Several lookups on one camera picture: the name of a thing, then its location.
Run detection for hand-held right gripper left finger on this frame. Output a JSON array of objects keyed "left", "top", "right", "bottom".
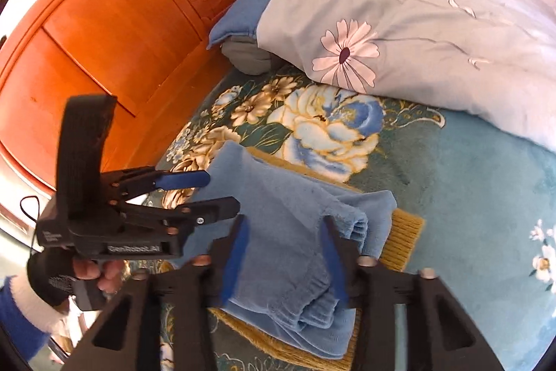
[{"left": 61, "top": 215, "right": 252, "bottom": 371}]

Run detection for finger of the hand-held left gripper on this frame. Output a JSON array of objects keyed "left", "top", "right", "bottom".
[
  {"left": 102, "top": 166, "right": 212, "bottom": 203},
  {"left": 113, "top": 196, "right": 242, "bottom": 230}
]

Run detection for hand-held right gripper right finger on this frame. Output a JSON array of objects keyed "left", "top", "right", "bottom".
[{"left": 324, "top": 215, "right": 507, "bottom": 371}]

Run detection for light blue sweatpants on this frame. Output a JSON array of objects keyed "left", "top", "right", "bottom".
[{"left": 191, "top": 140, "right": 398, "bottom": 360}]

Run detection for person's left hand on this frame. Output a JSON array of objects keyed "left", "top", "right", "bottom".
[{"left": 26, "top": 247, "right": 129, "bottom": 306}]

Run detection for yellow knitted sweater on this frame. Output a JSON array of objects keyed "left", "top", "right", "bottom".
[{"left": 208, "top": 147, "right": 426, "bottom": 371}]

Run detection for green floral blanket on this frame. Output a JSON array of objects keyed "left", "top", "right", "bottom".
[{"left": 126, "top": 63, "right": 556, "bottom": 371}]

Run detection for grey pillow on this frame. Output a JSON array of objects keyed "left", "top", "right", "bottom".
[{"left": 221, "top": 36, "right": 283, "bottom": 75}]

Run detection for blue pillow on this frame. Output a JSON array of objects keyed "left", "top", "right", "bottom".
[{"left": 207, "top": 0, "right": 335, "bottom": 50}]

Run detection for grey floral duvet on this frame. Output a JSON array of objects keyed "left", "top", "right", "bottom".
[{"left": 256, "top": 0, "right": 556, "bottom": 152}]

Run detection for black cable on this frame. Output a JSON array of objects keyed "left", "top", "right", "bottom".
[{"left": 19, "top": 195, "right": 44, "bottom": 256}]

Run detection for wooden bed frame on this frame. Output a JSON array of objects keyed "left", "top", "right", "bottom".
[{"left": 0, "top": 0, "right": 326, "bottom": 202}]

